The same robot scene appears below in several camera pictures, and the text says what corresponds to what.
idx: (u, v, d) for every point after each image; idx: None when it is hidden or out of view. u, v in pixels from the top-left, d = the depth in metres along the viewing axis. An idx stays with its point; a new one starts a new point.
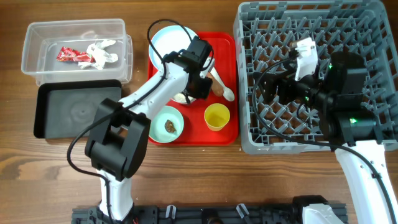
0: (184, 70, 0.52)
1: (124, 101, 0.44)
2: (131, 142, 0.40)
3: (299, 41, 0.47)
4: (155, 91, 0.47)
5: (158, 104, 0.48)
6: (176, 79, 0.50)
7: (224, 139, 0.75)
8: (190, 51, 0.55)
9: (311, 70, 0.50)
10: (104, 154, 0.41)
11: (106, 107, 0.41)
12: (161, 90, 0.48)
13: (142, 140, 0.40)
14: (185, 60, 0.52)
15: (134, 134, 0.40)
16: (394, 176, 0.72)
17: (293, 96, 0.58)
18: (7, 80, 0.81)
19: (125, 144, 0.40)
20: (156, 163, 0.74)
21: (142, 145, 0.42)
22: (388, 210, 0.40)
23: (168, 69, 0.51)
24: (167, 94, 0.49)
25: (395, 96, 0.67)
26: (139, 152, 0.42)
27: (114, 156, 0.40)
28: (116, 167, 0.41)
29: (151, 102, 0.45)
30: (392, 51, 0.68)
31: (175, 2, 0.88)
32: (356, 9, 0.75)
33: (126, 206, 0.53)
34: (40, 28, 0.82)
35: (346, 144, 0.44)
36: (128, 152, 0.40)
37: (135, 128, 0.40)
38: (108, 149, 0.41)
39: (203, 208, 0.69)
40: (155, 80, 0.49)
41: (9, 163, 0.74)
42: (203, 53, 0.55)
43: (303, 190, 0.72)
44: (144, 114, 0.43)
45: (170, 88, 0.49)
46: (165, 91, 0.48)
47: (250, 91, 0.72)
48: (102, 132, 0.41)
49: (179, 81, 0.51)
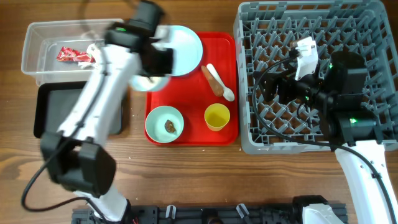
0: (129, 48, 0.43)
1: (64, 129, 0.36)
2: (88, 168, 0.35)
3: (299, 40, 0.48)
4: (98, 97, 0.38)
5: (107, 109, 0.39)
6: (121, 69, 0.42)
7: (224, 139, 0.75)
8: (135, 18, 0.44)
9: (311, 70, 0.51)
10: (69, 183, 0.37)
11: (46, 141, 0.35)
12: (106, 93, 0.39)
13: (100, 162, 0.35)
14: (129, 32, 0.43)
15: (86, 160, 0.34)
16: (394, 176, 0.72)
17: (293, 96, 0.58)
18: (7, 81, 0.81)
19: (83, 171, 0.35)
20: (156, 163, 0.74)
21: (103, 163, 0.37)
22: (388, 210, 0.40)
23: (105, 56, 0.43)
24: (117, 88, 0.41)
25: (395, 96, 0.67)
26: (102, 169, 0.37)
27: (79, 185, 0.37)
28: (87, 190, 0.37)
29: (97, 116, 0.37)
30: (392, 51, 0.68)
31: (175, 2, 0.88)
32: (356, 9, 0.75)
33: (120, 206, 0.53)
34: (40, 28, 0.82)
35: (346, 144, 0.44)
36: (90, 178, 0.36)
37: (84, 155, 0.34)
38: (71, 178, 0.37)
39: (203, 208, 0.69)
40: (97, 81, 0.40)
41: (9, 163, 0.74)
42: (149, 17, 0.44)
43: (303, 190, 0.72)
44: (91, 138, 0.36)
45: (115, 86, 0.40)
46: (112, 89, 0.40)
47: (251, 91, 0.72)
48: (55, 165, 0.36)
49: (129, 66, 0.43)
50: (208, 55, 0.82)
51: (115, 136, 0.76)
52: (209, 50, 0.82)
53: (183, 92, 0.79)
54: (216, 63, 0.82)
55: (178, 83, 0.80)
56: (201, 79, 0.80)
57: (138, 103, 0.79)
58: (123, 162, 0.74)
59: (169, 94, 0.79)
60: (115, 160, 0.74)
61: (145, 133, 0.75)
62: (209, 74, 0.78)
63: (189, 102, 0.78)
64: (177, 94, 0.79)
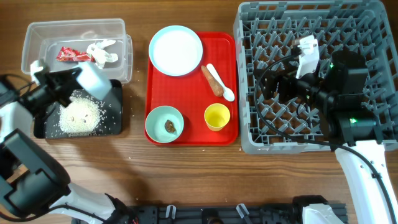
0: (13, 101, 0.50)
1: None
2: (25, 152, 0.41)
3: (301, 38, 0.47)
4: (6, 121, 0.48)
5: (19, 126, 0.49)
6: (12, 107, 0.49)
7: (224, 139, 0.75)
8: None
9: (312, 68, 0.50)
10: (25, 190, 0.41)
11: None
12: (8, 119, 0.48)
13: (32, 145, 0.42)
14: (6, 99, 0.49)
15: (18, 147, 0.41)
16: (394, 176, 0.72)
17: (293, 94, 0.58)
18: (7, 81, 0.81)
19: (25, 161, 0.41)
20: (156, 163, 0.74)
21: (40, 150, 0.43)
22: (388, 211, 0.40)
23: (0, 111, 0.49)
24: (18, 122, 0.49)
25: (395, 96, 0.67)
26: (43, 154, 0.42)
27: (31, 182, 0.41)
28: (41, 183, 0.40)
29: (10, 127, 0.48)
30: (392, 51, 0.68)
31: (175, 2, 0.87)
32: (356, 9, 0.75)
33: (104, 200, 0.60)
34: (40, 29, 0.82)
35: (346, 144, 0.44)
36: (33, 163, 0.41)
37: (10, 144, 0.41)
38: (25, 185, 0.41)
39: (203, 208, 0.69)
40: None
41: None
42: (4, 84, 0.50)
43: (303, 190, 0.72)
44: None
45: (13, 116, 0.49)
46: (13, 116, 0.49)
47: (251, 91, 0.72)
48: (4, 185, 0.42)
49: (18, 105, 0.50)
50: (208, 55, 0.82)
51: (115, 136, 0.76)
52: (209, 50, 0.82)
53: (183, 92, 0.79)
54: (216, 63, 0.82)
55: (178, 83, 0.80)
56: (201, 79, 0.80)
57: (138, 104, 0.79)
58: (123, 162, 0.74)
59: (169, 94, 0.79)
60: (115, 160, 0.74)
61: (145, 134, 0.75)
62: (209, 73, 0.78)
63: (189, 102, 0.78)
64: (177, 94, 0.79)
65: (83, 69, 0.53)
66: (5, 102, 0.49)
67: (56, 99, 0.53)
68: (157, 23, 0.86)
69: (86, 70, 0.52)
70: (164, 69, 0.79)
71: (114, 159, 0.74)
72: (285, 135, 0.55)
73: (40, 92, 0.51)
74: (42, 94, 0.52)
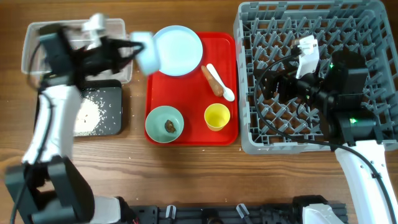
0: (66, 83, 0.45)
1: (29, 158, 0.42)
2: (63, 186, 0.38)
3: (301, 38, 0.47)
4: (51, 126, 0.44)
5: (66, 130, 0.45)
6: (64, 99, 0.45)
7: (224, 139, 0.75)
8: (51, 56, 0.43)
9: (312, 68, 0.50)
10: (47, 218, 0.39)
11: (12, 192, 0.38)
12: (57, 121, 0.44)
13: (72, 178, 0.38)
14: (61, 71, 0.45)
15: (59, 181, 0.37)
16: (394, 176, 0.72)
17: (293, 95, 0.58)
18: (7, 81, 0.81)
19: (60, 193, 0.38)
20: (156, 163, 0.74)
21: (78, 180, 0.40)
22: (388, 211, 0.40)
23: (51, 94, 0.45)
24: (65, 126, 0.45)
25: (395, 96, 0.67)
26: (80, 188, 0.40)
27: (58, 211, 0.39)
28: (68, 218, 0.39)
29: (56, 138, 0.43)
30: (392, 51, 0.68)
31: (175, 2, 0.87)
32: (356, 9, 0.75)
33: (112, 208, 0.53)
34: (40, 29, 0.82)
35: (346, 144, 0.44)
36: (67, 199, 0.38)
37: (53, 173, 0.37)
38: (50, 211, 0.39)
39: (203, 208, 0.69)
40: (44, 115, 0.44)
41: (9, 163, 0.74)
42: (63, 48, 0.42)
43: (303, 190, 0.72)
44: (31, 162, 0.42)
45: (65, 112, 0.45)
46: (64, 113, 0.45)
47: (251, 91, 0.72)
48: (29, 201, 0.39)
49: (72, 94, 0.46)
50: (208, 55, 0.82)
51: (116, 136, 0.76)
52: (209, 51, 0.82)
53: (183, 92, 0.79)
54: (216, 63, 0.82)
55: (178, 83, 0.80)
56: (201, 79, 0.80)
57: (138, 104, 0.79)
58: (123, 162, 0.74)
59: (169, 94, 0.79)
60: (115, 160, 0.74)
61: (145, 134, 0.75)
62: (209, 73, 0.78)
63: (189, 102, 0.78)
64: (177, 94, 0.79)
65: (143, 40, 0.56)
66: (63, 73, 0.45)
67: (109, 65, 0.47)
68: (157, 23, 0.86)
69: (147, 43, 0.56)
70: (164, 69, 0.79)
71: (114, 159, 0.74)
72: (285, 135, 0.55)
73: (98, 58, 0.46)
74: (97, 61, 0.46)
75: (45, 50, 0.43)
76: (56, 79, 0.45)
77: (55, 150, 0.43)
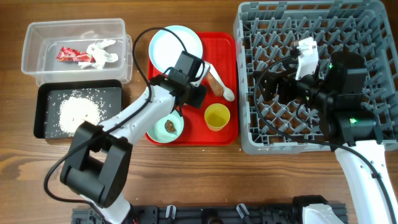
0: (170, 93, 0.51)
1: (104, 125, 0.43)
2: (112, 168, 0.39)
3: (300, 40, 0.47)
4: (141, 111, 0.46)
5: (142, 128, 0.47)
6: (161, 102, 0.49)
7: (224, 139, 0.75)
8: (176, 70, 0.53)
9: (311, 70, 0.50)
10: (79, 179, 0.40)
11: (76, 142, 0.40)
12: (147, 111, 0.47)
13: (124, 165, 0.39)
14: (171, 84, 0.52)
15: (114, 160, 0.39)
16: (394, 176, 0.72)
17: (293, 96, 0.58)
18: (7, 81, 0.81)
19: (106, 172, 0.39)
20: (156, 163, 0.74)
21: (124, 171, 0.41)
22: (388, 211, 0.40)
23: (153, 92, 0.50)
24: (145, 123, 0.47)
25: (395, 96, 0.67)
26: (120, 178, 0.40)
27: (92, 183, 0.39)
28: (94, 193, 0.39)
29: (134, 125, 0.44)
30: (392, 51, 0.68)
31: (175, 2, 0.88)
32: (356, 9, 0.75)
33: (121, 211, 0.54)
34: (40, 28, 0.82)
35: (346, 144, 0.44)
36: (107, 179, 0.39)
37: (114, 152, 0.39)
38: (84, 176, 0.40)
39: (203, 208, 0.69)
40: (140, 103, 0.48)
41: (9, 163, 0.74)
42: (190, 70, 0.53)
43: (303, 190, 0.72)
44: (125, 138, 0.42)
45: (155, 111, 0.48)
46: (153, 112, 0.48)
47: (251, 91, 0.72)
48: (79, 158, 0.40)
49: (166, 103, 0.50)
50: (208, 55, 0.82)
51: None
52: (209, 51, 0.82)
53: None
54: (216, 63, 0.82)
55: None
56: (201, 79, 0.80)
57: None
58: None
59: None
60: None
61: (145, 134, 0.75)
62: None
63: None
64: None
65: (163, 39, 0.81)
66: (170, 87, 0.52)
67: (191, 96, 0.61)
68: (157, 23, 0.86)
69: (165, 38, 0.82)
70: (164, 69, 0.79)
71: None
72: (285, 135, 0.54)
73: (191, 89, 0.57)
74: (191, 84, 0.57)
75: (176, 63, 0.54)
76: (165, 88, 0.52)
77: (127, 133, 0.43)
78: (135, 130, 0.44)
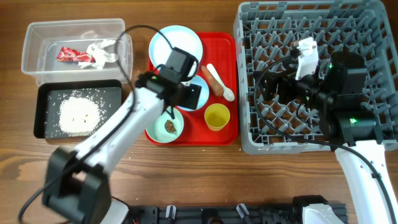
0: (157, 96, 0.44)
1: (79, 151, 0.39)
2: (88, 200, 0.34)
3: (300, 40, 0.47)
4: (122, 126, 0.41)
5: (126, 142, 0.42)
6: (147, 109, 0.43)
7: (224, 139, 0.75)
8: (166, 67, 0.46)
9: (312, 70, 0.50)
10: (60, 208, 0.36)
11: (49, 172, 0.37)
12: (129, 125, 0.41)
13: (101, 194, 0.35)
14: (160, 83, 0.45)
15: (88, 190, 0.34)
16: (394, 176, 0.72)
17: (293, 96, 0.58)
18: (7, 81, 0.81)
19: (83, 204, 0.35)
20: (156, 163, 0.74)
21: (104, 196, 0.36)
22: (388, 211, 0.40)
23: (137, 97, 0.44)
24: (129, 137, 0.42)
25: (395, 96, 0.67)
26: (101, 205, 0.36)
27: (70, 215, 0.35)
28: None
29: (112, 145, 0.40)
30: (392, 51, 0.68)
31: (175, 2, 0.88)
32: (356, 9, 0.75)
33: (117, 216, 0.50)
34: (40, 28, 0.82)
35: (346, 144, 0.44)
36: (86, 211, 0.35)
37: (89, 183, 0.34)
38: (62, 208, 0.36)
39: (203, 208, 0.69)
40: (121, 115, 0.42)
41: (9, 163, 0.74)
42: (183, 68, 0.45)
43: (303, 190, 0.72)
44: (102, 164, 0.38)
45: (139, 122, 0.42)
46: (137, 123, 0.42)
47: (251, 91, 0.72)
48: (53, 190, 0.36)
49: (154, 108, 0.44)
50: (208, 55, 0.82)
51: None
52: (209, 51, 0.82)
53: None
54: (216, 63, 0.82)
55: None
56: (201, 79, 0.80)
57: None
58: (123, 162, 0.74)
59: None
60: None
61: (145, 133, 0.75)
62: (209, 74, 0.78)
63: None
64: None
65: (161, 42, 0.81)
66: (157, 86, 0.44)
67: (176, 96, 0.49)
68: (157, 23, 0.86)
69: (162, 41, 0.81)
70: None
71: None
72: (285, 135, 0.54)
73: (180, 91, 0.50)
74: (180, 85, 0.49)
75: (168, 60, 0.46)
76: (152, 88, 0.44)
77: (105, 158, 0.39)
78: (116, 152, 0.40)
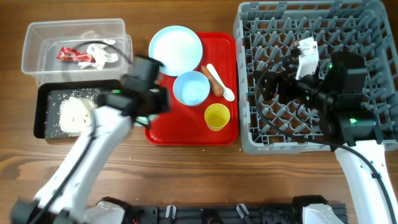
0: (124, 107, 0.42)
1: (43, 197, 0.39)
2: None
3: (301, 40, 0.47)
4: (83, 160, 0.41)
5: (92, 172, 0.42)
6: (110, 133, 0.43)
7: (224, 139, 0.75)
8: (131, 76, 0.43)
9: (312, 70, 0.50)
10: None
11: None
12: (92, 154, 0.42)
13: None
14: (125, 94, 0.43)
15: None
16: (394, 176, 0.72)
17: (293, 96, 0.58)
18: (7, 81, 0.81)
19: None
20: (156, 163, 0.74)
21: None
22: (389, 212, 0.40)
23: (97, 122, 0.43)
24: (93, 168, 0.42)
25: (395, 96, 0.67)
26: None
27: None
28: None
29: (76, 183, 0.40)
30: (392, 51, 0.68)
31: (175, 2, 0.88)
32: (356, 9, 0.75)
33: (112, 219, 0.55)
34: (41, 28, 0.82)
35: (346, 144, 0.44)
36: None
37: None
38: None
39: (203, 208, 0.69)
40: (81, 146, 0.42)
41: (9, 163, 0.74)
42: (148, 75, 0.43)
43: (303, 190, 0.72)
44: (67, 208, 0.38)
45: (102, 148, 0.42)
46: (99, 152, 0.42)
47: (251, 91, 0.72)
48: None
49: (117, 130, 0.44)
50: (208, 55, 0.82)
51: None
52: (209, 51, 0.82)
53: None
54: (216, 63, 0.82)
55: None
56: None
57: None
58: (123, 162, 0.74)
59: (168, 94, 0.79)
60: (115, 160, 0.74)
61: (145, 132, 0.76)
62: (209, 73, 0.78)
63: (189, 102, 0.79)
64: None
65: (159, 42, 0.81)
66: (122, 94, 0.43)
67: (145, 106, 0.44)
68: (157, 23, 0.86)
69: (160, 42, 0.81)
70: (164, 69, 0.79)
71: (114, 159, 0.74)
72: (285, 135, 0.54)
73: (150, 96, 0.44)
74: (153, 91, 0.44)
75: (132, 70, 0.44)
76: (115, 98, 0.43)
77: (70, 198, 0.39)
78: (84, 185, 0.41)
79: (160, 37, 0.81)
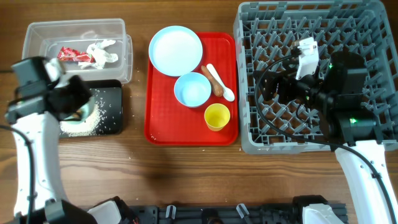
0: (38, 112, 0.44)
1: (22, 210, 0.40)
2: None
3: (301, 40, 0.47)
4: (33, 163, 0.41)
5: (51, 165, 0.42)
6: (42, 132, 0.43)
7: (224, 139, 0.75)
8: (23, 84, 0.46)
9: (312, 70, 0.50)
10: None
11: None
12: (40, 151, 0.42)
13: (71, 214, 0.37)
14: (29, 101, 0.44)
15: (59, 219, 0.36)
16: (394, 176, 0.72)
17: (293, 96, 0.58)
18: (7, 81, 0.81)
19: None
20: (156, 163, 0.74)
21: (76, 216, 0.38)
22: (389, 212, 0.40)
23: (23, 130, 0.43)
24: (50, 162, 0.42)
25: (395, 96, 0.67)
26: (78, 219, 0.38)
27: None
28: None
29: (43, 180, 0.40)
30: (392, 51, 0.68)
31: (175, 2, 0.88)
32: (356, 9, 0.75)
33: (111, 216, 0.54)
34: (40, 28, 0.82)
35: (346, 144, 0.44)
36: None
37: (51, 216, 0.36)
38: None
39: (203, 208, 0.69)
40: (25, 155, 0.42)
41: (9, 163, 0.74)
42: (35, 76, 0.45)
43: (303, 190, 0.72)
44: (49, 199, 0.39)
45: (44, 142, 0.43)
46: (43, 147, 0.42)
47: (251, 91, 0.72)
48: None
49: (48, 126, 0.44)
50: (208, 55, 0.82)
51: (116, 136, 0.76)
52: (209, 51, 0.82)
53: None
54: (216, 63, 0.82)
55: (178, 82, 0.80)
56: None
57: (138, 104, 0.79)
58: (123, 162, 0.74)
59: (169, 94, 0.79)
60: (115, 160, 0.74)
61: (145, 132, 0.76)
62: (209, 73, 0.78)
63: None
64: None
65: (159, 43, 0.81)
66: (30, 99, 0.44)
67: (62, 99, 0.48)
68: (157, 23, 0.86)
69: (160, 42, 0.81)
70: (164, 69, 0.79)
71: (114, 159, 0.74)
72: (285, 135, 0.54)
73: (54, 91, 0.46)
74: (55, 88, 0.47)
75: (19, 81, 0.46)
76: (26, 107, 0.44)
77: (45, 192, 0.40)
78: (51, 176, 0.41)
79: (160, 37, 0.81)
